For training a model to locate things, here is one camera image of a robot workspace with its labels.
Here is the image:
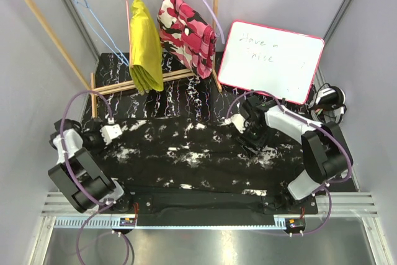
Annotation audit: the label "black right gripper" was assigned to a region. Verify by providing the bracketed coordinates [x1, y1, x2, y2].
[234, 122, 269, 159]

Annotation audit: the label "black white patterned trousers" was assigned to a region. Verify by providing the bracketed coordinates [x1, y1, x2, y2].
[98, 117, 303, 195]

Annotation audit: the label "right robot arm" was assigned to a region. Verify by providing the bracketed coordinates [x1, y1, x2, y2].
[227, 96, 353, 213]

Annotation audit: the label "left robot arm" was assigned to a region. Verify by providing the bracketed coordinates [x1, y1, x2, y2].
[48, 119, 134, 213]

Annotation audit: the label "pink camouflage trousers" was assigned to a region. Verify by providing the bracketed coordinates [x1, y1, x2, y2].
[157, 0, 216, 79]

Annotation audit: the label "pink framed whiteboard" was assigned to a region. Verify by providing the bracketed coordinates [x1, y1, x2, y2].
[218, 20, 325, 104]

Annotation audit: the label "black headphones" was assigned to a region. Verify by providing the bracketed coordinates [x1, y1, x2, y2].
[307, 83, 347, 124]

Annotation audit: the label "yellow-green folded garment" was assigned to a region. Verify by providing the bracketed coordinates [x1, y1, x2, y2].
[129, 0, 164, 94]

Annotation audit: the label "wooden clothes rack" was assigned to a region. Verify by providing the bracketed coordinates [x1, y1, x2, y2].
[6, 0, 223, 120]

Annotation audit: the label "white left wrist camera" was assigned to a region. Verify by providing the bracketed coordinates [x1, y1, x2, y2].
[100, 124, 122, 145]

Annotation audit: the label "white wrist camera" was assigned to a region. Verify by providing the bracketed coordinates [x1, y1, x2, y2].
[224, 114, 246, 134]
[100, 124, 122, 145]

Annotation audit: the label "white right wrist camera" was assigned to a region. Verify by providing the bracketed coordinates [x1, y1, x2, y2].
[224, 114, 246, 134]

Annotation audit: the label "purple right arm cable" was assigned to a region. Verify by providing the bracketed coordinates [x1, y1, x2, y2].
[225, 90, 354, 237]

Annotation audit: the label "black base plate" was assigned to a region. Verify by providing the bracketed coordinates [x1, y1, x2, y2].
[97, 181, 319, 227]

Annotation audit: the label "blue wire hanger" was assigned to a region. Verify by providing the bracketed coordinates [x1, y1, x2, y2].
[72, 0, 128, 66]

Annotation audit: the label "aluminium rail frame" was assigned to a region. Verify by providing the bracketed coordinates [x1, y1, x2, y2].
[28, 190, 393, 264]

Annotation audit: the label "pink wire hanger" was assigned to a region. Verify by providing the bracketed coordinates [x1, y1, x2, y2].
[115, 0, 140, 48]

